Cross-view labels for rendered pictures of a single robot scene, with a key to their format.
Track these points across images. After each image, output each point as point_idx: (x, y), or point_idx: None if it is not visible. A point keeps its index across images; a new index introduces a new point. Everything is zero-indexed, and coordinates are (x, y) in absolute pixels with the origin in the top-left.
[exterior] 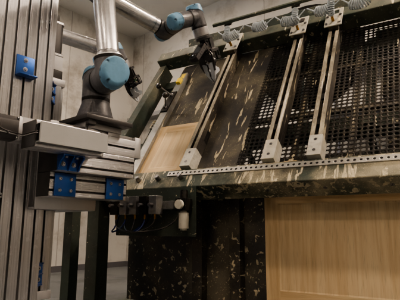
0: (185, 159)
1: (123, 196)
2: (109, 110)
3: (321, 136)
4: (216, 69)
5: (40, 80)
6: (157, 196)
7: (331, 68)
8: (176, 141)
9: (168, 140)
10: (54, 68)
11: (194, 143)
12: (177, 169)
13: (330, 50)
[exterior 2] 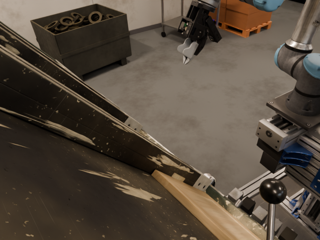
0: (204, 175)
1: (263, 161)
2: (290, 92)
3: (102, 95)
4: (183, 49)
5: None
6: (234, 188)
7: (13, 32)
8: (213, 212)
9: (231, 229)
10: None
11: (189, 165)
12: (212, 199)
13: None
